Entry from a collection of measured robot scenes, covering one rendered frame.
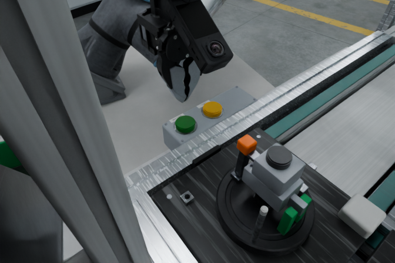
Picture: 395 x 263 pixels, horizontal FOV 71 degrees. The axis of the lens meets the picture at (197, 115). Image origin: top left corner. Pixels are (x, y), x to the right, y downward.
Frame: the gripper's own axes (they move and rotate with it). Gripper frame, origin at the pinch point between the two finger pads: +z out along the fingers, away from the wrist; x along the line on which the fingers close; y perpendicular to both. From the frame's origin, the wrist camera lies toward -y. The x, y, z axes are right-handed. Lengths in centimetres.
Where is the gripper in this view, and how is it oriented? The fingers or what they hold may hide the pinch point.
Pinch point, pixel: (186, 97)
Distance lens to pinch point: 49.1
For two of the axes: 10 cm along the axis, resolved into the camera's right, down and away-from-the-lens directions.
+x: -7.9, 4.3, -4.5
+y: -6.2, -5.4, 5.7
